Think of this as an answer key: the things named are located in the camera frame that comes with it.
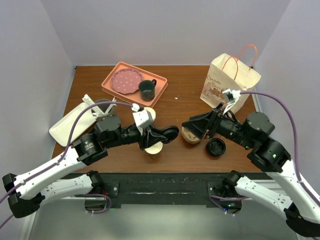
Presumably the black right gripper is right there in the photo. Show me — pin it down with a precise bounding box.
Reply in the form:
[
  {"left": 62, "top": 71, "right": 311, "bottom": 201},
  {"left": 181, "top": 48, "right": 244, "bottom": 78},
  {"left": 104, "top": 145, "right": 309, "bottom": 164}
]
[{"left": 180, "top": 101, "right": 252, "bottom": 148}]

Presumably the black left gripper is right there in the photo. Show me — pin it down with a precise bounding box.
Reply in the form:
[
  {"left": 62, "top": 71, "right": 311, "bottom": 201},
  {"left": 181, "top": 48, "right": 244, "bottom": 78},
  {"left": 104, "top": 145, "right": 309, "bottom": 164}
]
[{"left": 105, "top": 122, "right": 166, "bottom": 150}]

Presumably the brown paper coffee cup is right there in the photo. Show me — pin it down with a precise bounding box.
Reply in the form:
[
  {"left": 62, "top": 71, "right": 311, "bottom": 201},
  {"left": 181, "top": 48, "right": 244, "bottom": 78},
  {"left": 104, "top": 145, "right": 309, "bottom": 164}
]
[{"left": 144, "top": 141, "right": 163, "bottom": 159}]

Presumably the black plastic cup lid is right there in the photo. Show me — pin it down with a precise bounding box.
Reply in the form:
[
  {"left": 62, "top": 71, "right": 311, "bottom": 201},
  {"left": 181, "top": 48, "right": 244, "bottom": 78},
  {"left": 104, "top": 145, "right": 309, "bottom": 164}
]
[{"left": 160, "top": 125, "right": 180, "bottom": 144}]

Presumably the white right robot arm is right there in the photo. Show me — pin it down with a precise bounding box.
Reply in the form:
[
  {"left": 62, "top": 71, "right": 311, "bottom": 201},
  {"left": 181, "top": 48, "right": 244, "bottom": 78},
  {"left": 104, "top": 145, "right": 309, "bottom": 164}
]
[{"left": 182, "top": 89, "right": 320, "bottom": 240}]

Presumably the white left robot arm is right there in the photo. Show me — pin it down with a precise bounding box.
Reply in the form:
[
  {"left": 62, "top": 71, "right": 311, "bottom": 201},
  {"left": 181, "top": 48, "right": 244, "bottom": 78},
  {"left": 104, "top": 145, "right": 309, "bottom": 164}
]
[{"left": 2, "top": 109, "right": 179, "bottom": 219}]

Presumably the beige pulp cup carrier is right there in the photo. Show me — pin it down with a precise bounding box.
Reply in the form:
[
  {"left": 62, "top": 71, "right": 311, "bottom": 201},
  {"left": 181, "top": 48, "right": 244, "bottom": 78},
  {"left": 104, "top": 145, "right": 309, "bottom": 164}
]
[{"left": 181, "top": 127, "right": 208, "bottom": 145}]

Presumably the dark green mug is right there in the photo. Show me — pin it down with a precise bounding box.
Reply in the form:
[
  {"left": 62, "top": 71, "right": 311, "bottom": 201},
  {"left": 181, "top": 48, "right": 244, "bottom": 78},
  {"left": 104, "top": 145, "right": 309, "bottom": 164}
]
[{"left": 138, "top": 79, "right": 157, "bottom": 102}]

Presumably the grey cylindrical utensil holder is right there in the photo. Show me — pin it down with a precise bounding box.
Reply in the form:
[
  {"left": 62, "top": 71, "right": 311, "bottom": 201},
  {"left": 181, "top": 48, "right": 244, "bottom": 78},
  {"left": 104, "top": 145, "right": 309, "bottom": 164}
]
[{"left": 91, "top": 103, "right": 117, "bottom": 122}]

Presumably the cream paper gift bag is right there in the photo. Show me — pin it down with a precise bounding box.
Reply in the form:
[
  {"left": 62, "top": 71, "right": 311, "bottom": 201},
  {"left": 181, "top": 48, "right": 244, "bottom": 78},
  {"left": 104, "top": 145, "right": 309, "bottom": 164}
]
[{"left": 200, "top": 44, "right": 261, "bottom": 108}]

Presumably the pink polka dot plate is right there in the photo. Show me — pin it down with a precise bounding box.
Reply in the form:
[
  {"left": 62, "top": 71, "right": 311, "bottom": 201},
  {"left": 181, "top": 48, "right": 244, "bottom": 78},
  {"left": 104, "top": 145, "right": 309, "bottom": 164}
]
[{"left": 111, "top": 68, "right": 144, "bottom": 95}]

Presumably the salmon pink serving tray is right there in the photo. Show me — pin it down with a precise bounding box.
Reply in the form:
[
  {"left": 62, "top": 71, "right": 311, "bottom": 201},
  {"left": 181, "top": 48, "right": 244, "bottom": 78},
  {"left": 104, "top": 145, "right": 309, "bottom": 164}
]
[{"left": 101, "top": 62, "right": 168, "bottom": 108}]

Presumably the white rectangular plate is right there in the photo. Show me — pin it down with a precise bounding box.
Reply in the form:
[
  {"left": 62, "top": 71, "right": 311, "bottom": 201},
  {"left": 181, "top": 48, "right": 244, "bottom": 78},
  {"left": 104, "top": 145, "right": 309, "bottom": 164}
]
[{"left": 48, "top": 102, "right": 96, "bottom": 147}]

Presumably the black mounting base plate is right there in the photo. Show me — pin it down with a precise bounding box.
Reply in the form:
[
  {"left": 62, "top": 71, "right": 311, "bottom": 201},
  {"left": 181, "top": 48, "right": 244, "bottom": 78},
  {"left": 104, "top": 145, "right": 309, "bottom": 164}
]
[{"left": 90, "top": 172, "right": 240, "bottom": 209}]

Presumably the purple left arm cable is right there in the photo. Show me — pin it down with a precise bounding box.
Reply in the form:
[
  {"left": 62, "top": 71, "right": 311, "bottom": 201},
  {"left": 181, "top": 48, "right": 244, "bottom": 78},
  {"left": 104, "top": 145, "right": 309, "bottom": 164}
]
[{"left": 0, "top": 101, "right": 137, "bottom": 227}]

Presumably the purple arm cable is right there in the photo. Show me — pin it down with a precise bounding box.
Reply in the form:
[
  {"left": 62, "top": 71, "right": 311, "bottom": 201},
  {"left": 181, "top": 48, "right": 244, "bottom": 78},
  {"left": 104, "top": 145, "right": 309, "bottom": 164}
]
[
  {"left": 0, "top": 101, "right": 137, "bottom": 227},
  {"left": 207, "top": 90, "right": 320, "bottom": 218}
]

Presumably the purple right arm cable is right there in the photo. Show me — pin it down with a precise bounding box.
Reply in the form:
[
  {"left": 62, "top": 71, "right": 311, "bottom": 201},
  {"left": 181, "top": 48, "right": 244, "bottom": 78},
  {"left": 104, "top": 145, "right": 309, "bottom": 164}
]
[{"left": 207, "top": 90, "right": 320, "bottom": 218}]

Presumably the aluminium frame rail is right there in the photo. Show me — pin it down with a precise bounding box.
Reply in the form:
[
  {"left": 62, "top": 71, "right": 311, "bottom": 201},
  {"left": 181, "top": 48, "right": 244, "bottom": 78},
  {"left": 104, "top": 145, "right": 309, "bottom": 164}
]
[{"left": 18, "top": 194, "right": 106, "bottom": 240}]

